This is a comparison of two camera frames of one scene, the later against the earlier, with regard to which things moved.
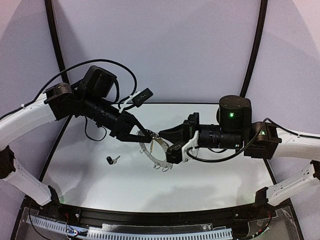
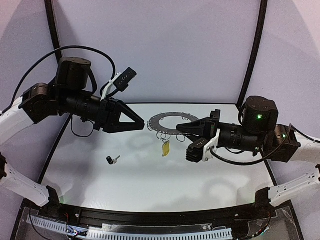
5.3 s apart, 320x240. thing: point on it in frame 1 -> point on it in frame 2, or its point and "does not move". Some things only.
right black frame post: (263, 7) does not move
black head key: (111, 161) does not move
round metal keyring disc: (145, 151) -> (154, 122)
